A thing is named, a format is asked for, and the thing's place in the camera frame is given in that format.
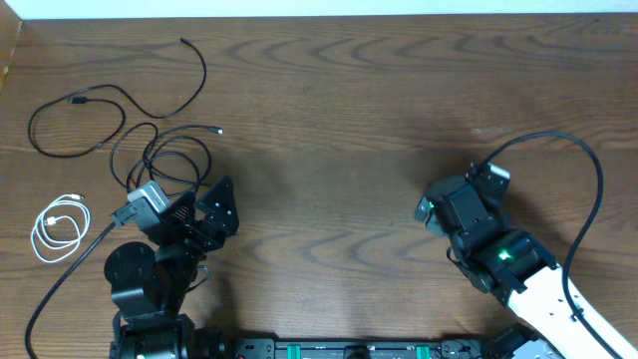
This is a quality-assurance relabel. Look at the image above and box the left camera black cable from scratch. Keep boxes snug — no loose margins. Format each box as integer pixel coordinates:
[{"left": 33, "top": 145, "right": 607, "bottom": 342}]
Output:
[{"left": 23, "top": 221, "right": 119, "bottom": 359}]

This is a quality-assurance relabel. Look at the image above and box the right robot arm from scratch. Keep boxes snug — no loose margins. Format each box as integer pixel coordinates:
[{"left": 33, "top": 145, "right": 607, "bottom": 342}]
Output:
[{"left": 415, "top": 171, "right": 637, "bottom": 358}]

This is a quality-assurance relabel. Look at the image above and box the black USB cable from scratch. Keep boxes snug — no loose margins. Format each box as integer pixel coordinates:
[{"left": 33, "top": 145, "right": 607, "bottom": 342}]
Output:
[{"left": 26, "top": 37, "right": 208, "bottom": 160}]

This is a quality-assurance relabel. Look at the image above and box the thin black cable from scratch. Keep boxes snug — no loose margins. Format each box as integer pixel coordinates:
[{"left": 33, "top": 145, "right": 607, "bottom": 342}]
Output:
[{"left": 108, "top": 122, "right": 224, "bottom": 195}]

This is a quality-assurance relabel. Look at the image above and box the white cable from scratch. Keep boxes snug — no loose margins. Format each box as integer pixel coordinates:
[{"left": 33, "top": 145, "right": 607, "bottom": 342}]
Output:
[{"left": 29, "top": 192, "right": 92, "bottom": 264}]

